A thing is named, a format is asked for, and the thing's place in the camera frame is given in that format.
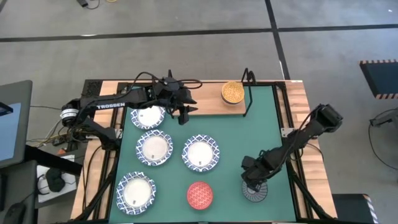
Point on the black computer mouse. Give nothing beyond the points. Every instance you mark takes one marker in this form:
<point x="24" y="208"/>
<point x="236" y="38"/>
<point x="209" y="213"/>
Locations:
<point x="14" y="214"/>

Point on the black table frame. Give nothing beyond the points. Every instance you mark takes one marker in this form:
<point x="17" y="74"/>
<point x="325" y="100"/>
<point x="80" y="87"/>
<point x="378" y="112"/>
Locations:
<point x="279" y="105"/>

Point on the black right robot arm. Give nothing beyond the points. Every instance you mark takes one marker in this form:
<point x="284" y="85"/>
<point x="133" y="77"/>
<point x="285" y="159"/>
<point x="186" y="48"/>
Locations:
<point x="311" y="130"/>

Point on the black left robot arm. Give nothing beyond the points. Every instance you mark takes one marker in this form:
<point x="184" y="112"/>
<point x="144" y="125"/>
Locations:
<point x="109" y="105"/>

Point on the black side desk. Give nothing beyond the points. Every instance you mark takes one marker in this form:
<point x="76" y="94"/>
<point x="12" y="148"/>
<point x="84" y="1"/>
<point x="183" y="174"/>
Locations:
<point x="18" y="186"/>

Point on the black power adapter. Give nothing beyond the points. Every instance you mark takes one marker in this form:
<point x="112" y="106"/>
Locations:
<point x="82" y="2"/>

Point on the white paper sheet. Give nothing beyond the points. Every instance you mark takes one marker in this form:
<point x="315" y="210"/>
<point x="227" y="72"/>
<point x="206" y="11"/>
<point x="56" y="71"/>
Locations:
<point x="70" y="163"/>

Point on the white bowl dark floral pattern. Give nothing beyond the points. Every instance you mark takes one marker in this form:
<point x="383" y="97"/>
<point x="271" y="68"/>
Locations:
<point x="255" y="196"/>

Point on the silver metal bracket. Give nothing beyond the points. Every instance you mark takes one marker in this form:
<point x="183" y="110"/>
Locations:
<point x="287" y="132"/>

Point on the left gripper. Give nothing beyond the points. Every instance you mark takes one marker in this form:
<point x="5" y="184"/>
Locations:
<point x="169" y="93"/>

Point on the grey framed monitor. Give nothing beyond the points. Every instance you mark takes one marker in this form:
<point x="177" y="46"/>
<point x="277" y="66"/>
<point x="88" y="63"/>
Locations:
<point x="18" y="130"/>

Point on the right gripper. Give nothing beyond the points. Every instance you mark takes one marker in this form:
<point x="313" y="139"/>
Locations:
<point x="256" y="169"/>

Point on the blue patterned paper bowl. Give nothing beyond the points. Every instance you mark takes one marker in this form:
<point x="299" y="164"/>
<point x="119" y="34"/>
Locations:
<point x="136" y="193"/>
<point x="154" y="147"/>
<point x="200" y="153"/>
<point x="149" y="116"/>

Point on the dark platform hazard striped edge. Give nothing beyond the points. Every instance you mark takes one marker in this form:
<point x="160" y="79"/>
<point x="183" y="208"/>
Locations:
<point x="382" y="77"/>
<point x="351" y="210"/>

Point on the green table mat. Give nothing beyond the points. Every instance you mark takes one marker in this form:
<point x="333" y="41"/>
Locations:
<point x="230" y="140"/>

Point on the red wave patterned ceramic bowl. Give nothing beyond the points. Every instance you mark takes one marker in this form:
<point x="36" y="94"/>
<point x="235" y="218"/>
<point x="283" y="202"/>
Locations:
<point x="200" y="195"/>

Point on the black headset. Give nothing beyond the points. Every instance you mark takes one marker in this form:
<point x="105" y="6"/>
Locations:
<point x="55" y="180"/>

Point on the yellow patterned ceramic bowl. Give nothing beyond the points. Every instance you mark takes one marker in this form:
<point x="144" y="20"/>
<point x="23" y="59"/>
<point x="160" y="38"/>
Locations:
<point x="233" y="92"/>

